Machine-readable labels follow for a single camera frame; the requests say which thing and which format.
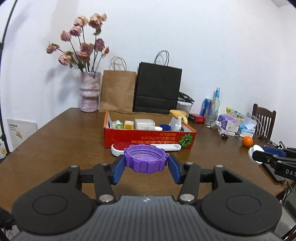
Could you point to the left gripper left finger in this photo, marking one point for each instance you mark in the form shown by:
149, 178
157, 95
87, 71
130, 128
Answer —
106, 175

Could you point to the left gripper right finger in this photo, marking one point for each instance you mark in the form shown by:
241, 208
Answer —
188, 175

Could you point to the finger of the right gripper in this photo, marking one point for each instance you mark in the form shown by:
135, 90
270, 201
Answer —
286, 153
271, 158

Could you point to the white round lid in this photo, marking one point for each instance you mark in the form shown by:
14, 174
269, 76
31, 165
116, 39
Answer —
255, 152

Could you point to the purple ridged cap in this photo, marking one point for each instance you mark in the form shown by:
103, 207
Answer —
145, 161

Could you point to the white spray bottle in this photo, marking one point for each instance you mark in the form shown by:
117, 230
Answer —
178, 124

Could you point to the white charger plug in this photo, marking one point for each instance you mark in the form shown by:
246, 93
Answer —
128, 125

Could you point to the translucent plastic box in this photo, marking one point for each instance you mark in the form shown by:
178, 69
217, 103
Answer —
144, 124

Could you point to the orange fruit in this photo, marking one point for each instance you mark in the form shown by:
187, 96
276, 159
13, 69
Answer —
247, 141

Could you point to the red white lint brush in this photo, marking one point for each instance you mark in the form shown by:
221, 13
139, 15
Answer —
118, 149

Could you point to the tissue pack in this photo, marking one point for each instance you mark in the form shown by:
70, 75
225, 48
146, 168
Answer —
246, 130

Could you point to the wooden chair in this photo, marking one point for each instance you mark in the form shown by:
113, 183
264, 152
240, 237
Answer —
265, 121

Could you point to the purple white device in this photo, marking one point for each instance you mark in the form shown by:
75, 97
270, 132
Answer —
227, 125

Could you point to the blue bottle cap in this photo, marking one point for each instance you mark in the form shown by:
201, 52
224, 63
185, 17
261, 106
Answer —
165, 127

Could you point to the white tape roll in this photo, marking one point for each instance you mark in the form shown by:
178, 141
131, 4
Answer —
158, 128

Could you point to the small red box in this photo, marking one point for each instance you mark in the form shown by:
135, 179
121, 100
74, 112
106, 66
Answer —
196, 118

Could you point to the red cardboard box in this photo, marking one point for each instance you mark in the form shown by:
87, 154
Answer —
111, 135

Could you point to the yellow mug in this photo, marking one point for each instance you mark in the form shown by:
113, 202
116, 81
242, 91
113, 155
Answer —
179, 113

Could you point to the blue drink can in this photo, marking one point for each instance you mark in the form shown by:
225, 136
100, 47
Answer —
205, 108

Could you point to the clear food container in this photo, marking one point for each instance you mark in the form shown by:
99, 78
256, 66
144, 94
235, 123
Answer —
185, 103

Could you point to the brown paper bag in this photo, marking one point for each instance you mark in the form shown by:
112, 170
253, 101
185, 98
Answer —
118, 86

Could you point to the pink ceramic vase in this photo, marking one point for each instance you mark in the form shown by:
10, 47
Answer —
89, 90

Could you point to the black paper bag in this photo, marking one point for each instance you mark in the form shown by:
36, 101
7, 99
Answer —
157, 87

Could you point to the white board on floor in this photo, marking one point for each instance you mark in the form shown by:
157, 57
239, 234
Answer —
20, 130

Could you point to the dried pink flowers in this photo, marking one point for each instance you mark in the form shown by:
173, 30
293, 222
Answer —
87, 47

